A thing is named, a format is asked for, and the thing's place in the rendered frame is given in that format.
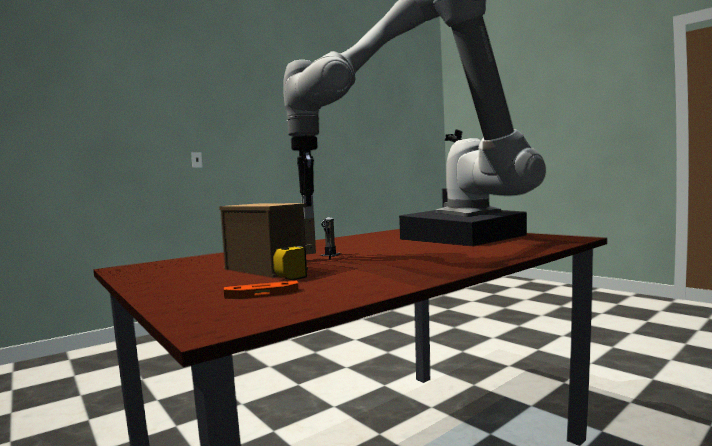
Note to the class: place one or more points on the orange flat bar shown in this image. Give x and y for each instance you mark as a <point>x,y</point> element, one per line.
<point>271,289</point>

